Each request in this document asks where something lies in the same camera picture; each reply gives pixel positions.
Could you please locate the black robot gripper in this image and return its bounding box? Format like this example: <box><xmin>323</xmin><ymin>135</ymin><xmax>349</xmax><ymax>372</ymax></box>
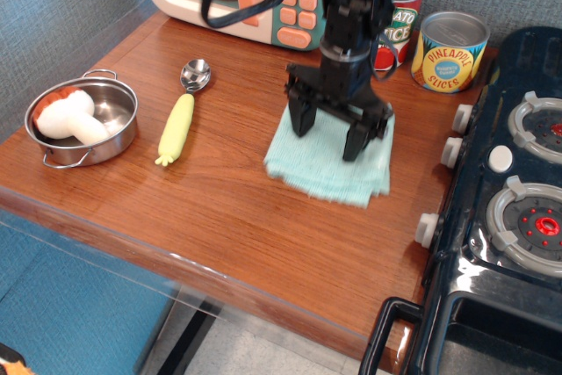
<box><xmin>285</xmin><ymin>46</ymin><xmax>393</xmax><ymax>162</ymax></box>

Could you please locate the light blue cloth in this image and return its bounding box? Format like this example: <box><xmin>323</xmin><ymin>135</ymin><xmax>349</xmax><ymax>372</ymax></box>
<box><xmin>264</xmin><ymin>109</ymin><xmax>395</xmax><ymax>208</ymax></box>

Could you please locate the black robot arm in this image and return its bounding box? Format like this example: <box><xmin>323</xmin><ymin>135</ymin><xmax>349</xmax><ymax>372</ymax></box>
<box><xmin>285</xmin><ymin>0</ymin><xmax>394</xmax><ymax>162</ymax></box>

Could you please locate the grey stove knob bottom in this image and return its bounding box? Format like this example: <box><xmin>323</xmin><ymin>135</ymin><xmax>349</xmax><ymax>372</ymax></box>
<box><xmin>414</xmin><ymin>213</ymin><xmax>440</xmax><ymax>249</ymax></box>

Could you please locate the grey stove knob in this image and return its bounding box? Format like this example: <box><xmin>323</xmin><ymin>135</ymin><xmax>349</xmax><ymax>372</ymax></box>
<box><xmin>414</xmin><ymin>213</ymin><xmax>440</xmax><ymax>249</ymax></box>
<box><xmin>451</xmin><ymin>104</ymin><xmax>473</xmax><ymax>134</ymax></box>
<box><xmin>441</xmin><ymin>137</ymin><xmax>463</xmax><ymax>169</ymax></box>

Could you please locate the grey stove knob middle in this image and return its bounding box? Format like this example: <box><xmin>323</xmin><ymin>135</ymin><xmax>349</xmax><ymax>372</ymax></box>
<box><xmin>441</xmin><ymin>137</ymin><xmax>463</xmax><ymax>169</ymax></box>

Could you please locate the grey stove knob top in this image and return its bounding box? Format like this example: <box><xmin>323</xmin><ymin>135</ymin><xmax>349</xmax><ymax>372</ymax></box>
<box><xmin>451</xmin><ymin>104</ymin><xmax>473</xmax><ymax>134</ymax></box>

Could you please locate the pineapple slices can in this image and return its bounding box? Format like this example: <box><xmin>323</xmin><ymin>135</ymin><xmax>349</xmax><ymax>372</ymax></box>
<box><xmin>411</xmin><ymin>11</ymin><xmax>490</xmax><ymax>94</ymax></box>

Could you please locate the tomato sauce can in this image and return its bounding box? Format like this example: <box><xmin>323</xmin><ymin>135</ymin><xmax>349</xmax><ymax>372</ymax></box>
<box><xmin>374</xmin><ymin>0</ymin><xmax>422</xmax><ymax>71</ymax></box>

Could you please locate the black toy stove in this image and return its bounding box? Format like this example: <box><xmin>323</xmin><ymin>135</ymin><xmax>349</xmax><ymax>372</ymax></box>
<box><xmin>360</xmin><ymin>26</ymin><xmax>561</xmax><ymax>374</ymax></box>

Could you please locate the small steel pot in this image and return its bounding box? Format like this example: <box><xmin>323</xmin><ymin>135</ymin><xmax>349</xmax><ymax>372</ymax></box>
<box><xmin>25</xmin><ymin>69</ymin><xmax>139</xmax><ymax>169</ymax></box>

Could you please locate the white plush mushroom toy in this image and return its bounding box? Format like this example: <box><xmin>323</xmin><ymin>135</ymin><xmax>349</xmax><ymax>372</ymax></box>
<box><xmin>32</xmin><ymin>86</ymin><xmax>110</xmax><ymax>145</ymax></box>

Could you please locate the orange plush toy corner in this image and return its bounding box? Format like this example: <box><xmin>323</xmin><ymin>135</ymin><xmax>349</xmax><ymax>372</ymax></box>
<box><xmin>0</xmin><ymin>361</ymin><xmax>34</xmax><ymax>375</ymax></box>

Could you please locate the yellow handled metal spoon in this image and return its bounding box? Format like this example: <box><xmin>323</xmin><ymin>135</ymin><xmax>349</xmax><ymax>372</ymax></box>
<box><xmin>155</xmin><ymin>59</ymin><xmax>212</xmax><ymax>167</ymax></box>

